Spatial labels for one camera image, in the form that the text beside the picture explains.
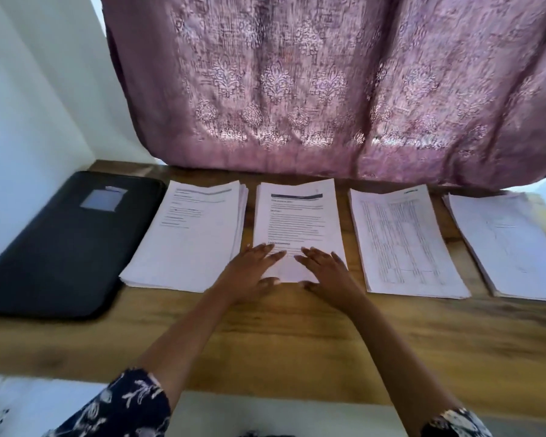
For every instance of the person's right hand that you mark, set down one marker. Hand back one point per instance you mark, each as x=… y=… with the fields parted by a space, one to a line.
x=335 y=279

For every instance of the stack of printed papers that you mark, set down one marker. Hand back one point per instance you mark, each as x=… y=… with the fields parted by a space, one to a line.
x=187 y=241

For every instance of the pink patterned curtain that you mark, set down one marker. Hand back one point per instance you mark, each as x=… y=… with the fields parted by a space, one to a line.
x=346 y=77

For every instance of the stack with dark header bar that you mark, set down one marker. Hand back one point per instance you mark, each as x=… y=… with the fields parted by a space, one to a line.
x=300 y=218

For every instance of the black folder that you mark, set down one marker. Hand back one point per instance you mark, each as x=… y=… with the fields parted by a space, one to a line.
x=68 y=245

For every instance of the white curtain lining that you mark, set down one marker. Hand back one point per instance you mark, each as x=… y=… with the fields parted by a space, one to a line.
x=64 y=77

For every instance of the person's left hand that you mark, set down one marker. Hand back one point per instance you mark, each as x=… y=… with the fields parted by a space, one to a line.
x=246 y=275

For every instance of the person's left forearm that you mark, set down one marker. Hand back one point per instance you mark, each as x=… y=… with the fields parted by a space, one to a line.
x=187 y=346

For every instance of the body figure paper stack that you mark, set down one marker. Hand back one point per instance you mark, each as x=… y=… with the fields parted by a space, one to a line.
x=514 y=250

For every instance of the stack of table-printed sheets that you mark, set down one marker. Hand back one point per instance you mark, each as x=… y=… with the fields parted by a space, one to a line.
x=405 y=245

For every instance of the person's right forearm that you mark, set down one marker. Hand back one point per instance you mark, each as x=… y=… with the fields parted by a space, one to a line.
x=400 y=364

